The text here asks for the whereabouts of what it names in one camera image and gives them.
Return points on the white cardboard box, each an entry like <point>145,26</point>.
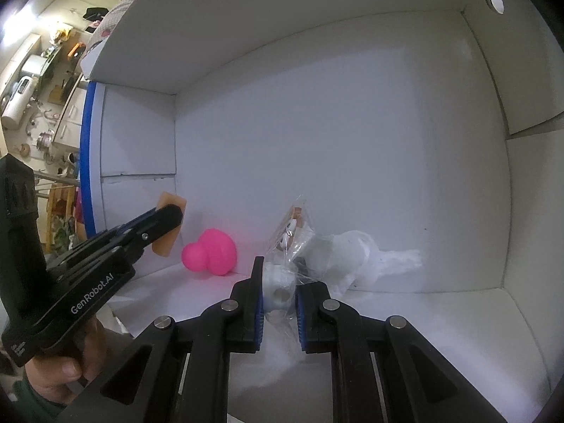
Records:
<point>335,132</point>

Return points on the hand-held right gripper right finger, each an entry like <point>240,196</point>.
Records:
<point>301,319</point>

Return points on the metal pot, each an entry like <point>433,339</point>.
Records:
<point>44,141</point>

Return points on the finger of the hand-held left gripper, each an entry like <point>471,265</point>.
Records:
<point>163,220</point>

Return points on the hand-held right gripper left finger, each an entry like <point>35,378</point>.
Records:
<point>260,317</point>

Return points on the wooden rack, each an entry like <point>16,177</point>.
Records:
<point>61,216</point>

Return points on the pink soft toy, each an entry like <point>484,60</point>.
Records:
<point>213,252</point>

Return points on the small white soft toy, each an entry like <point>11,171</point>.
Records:
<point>275,281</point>

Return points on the clear plastic toy packet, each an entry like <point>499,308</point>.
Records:
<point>293,233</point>

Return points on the white kitchen cabinet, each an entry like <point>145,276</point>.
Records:
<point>68,110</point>

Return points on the blue tape strip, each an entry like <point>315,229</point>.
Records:
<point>87,158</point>

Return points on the white grey kitchen appliance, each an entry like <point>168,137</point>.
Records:
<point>31,65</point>

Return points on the white fluffy plush toy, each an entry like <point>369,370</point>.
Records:
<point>354,255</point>

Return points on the person's left hand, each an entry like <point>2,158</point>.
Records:
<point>55,368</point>

